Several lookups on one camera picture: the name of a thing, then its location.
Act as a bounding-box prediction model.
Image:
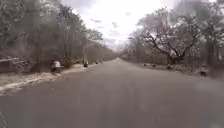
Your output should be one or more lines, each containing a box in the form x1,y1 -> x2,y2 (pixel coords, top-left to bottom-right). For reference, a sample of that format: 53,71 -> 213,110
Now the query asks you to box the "grey asphalt road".
0,57 -> 224,128

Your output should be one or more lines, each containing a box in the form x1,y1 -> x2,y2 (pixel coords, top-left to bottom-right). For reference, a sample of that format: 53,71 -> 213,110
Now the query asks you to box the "dense row of trees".
0,0 -> 118,74

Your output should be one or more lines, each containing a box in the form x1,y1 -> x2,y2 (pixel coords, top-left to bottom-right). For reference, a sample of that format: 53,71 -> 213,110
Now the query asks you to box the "row of bare trees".
119,0 -> 224,68

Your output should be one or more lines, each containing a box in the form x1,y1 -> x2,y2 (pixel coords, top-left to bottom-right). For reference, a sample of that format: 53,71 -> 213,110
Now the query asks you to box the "large bare sprawling tree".
136,8 -> 204,66

